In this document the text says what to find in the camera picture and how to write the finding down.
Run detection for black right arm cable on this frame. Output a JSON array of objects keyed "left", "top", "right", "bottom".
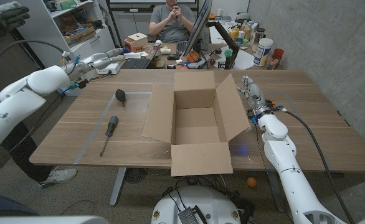
[{"left": 275, "top": 107, "right": 356, "bottom": 224}]

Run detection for dark lidded jar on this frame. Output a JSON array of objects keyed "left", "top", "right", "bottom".
[{"left": 252, "top": 27, "right": 266, "bottom": 52}]

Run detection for round black floor fan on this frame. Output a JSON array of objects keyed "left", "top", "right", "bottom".
[{"left": 125, "top": 167, "right": 148, "bottom": 184}]

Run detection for small orange basketball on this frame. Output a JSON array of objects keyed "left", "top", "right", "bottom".
[{"left": 186, "top": 50, "right": 200, "bottom": 64}]

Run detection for printed cardboard box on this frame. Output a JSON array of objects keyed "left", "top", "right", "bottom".
[{"left": 64, "top": 26, "right": 97, "bottom": 47}]

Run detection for standing person black trousers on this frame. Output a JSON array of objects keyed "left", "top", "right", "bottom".
[{"left": 0, "top": 80, "right": 78, "bottom": 189}]

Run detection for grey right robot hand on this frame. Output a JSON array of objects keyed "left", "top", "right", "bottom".
[{"left": 235, "top": 75, "right": 272, "bottom": 118}]

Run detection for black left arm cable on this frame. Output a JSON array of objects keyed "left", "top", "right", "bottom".
[{"left": 0, "top": 39, "right": 70, "bottom": 83}]

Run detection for white shelving unit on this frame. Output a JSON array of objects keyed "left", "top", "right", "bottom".
[{"left": 0, "top": 0, "right": 116, "bottom": 96}]

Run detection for open cardboard box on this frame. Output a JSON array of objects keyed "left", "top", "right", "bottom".
[{"left": 141, "top": 70, "right": 252, "bottom": 177}]

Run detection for seated person grey shirt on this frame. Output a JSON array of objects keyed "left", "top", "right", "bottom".
[{"left": 149, "top": 0, "right": 198, "bottom": 44}]

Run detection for black rubber air blower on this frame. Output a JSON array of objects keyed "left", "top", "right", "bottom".
[{"left": 115, "top": 88, "right": 127, "bottom": 108}]

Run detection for grey desktop keyboard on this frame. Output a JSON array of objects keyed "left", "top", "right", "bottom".
[{"left": 176, "top": 40, "right": 188, "bottom": 56}]

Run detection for black laptop keyboard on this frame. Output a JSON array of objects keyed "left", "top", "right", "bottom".
[{"left": 120, "top": 57, "right": 152, "bottom": 70}]

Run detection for white robot torso base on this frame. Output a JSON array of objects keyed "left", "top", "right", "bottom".
[{"left": 151, "top": 185, "right": 242, "bottom": 224}]

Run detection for small wooden slotted box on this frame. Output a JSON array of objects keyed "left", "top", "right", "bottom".
[{"left": 123, "top": 32, "right": 149, "bottom": 53}]

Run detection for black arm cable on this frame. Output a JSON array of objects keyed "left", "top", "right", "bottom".
[
  {"left": 275, "top": 107, "right": 356, "bottom": 224},
  {"left": 0, "top": 39, "right": 70, "bottom": 83}
]

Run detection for black computer monitor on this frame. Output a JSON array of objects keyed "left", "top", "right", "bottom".
[{"left": 181, "top": 0, "right": 214, "bottom": 58}]

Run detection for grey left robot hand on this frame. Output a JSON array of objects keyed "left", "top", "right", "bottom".
[{"left": 76, "top": 47, "right": 126, "bottom": 75}]

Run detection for black blue handled screwdriver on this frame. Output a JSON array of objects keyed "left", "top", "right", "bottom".
[{"left": 99, "top": 115, "right": 119, "bottom": 157}]

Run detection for grey table leg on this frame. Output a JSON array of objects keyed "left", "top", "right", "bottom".
[
  {"left": 109, "top": 167, "right": 127, "bottom": 207},
  {"left": 266, "top": 170, "right": 287, "bottom": 213}
]

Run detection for black grey glove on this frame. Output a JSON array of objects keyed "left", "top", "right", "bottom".
[{"left": 0, "top": 1, "right": 31, "bottom": 43}]

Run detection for white canister blue label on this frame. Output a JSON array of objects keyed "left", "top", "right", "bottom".
[{"left": 253, "top": 37, "right": 274, "bottom": 67}]

